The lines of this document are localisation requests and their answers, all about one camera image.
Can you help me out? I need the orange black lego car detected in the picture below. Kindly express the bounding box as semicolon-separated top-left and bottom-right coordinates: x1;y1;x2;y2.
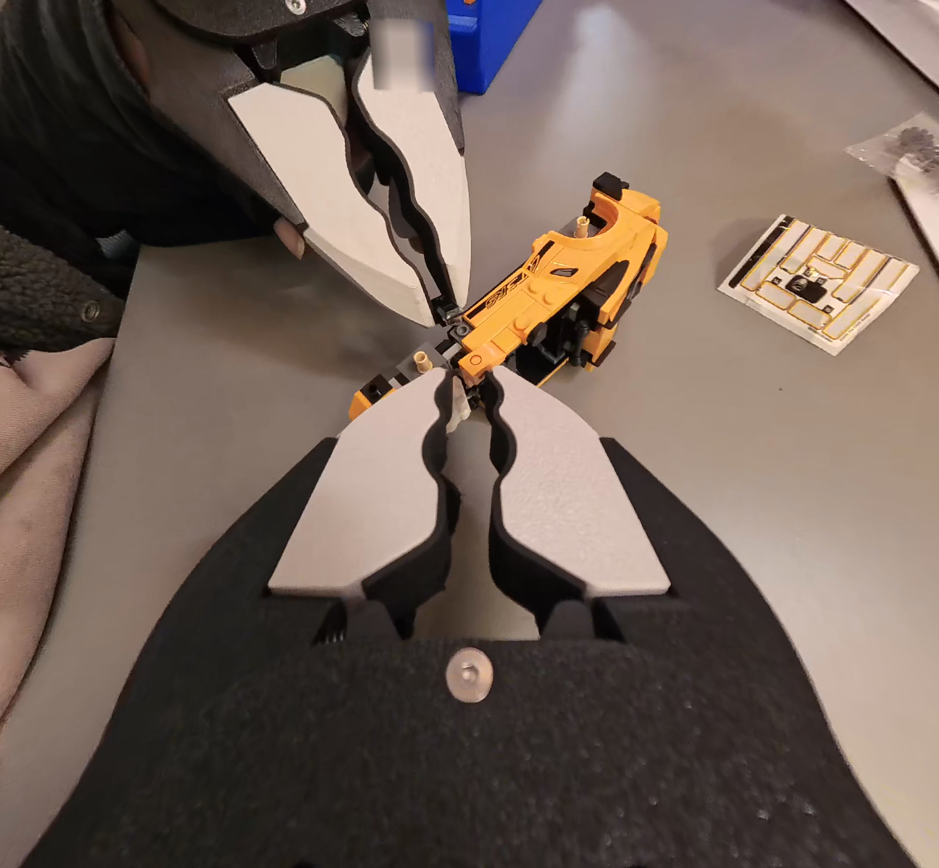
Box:
348;171;670;436

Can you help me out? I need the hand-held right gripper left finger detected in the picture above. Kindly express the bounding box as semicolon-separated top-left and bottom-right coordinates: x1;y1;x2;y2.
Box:
268;368;465;640

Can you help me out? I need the clear plastic bag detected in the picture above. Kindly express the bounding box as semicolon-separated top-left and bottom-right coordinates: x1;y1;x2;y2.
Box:
845;112;939;184

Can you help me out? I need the white paper booklet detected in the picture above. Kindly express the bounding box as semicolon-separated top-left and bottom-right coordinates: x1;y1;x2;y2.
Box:
824;0;939;89

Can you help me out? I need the blue plastic bin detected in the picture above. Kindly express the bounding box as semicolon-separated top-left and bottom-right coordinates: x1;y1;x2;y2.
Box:
396;0;585;96

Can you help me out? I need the person's left hand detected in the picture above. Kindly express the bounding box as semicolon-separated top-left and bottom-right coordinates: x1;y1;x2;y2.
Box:
273;215;308;262

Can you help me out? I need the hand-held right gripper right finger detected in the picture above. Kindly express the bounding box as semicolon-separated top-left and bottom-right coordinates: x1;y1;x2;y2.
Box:
484;366;672;640

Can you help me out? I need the lego sticker sheet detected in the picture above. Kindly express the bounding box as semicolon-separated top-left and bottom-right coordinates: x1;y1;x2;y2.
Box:
717;214;921;357

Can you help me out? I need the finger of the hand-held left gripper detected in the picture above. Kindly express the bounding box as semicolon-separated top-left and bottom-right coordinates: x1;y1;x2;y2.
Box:
351;61;473;309
226;82;440;330

